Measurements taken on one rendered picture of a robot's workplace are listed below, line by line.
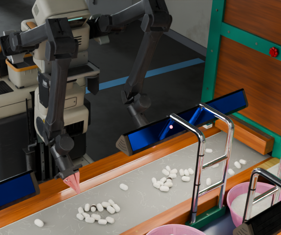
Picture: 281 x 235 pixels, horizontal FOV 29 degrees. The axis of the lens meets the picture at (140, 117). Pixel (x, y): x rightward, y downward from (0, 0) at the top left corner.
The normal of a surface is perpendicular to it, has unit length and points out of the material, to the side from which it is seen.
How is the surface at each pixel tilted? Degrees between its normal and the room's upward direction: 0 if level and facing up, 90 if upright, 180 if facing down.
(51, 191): 0
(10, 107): 90
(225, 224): 0
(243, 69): 90
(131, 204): 0
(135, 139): 58
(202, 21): 90
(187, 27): 90
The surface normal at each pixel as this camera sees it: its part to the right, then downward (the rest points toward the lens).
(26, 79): 0.57, 0.47
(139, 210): 0.04, -0.86
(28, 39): -0.84, 0.21
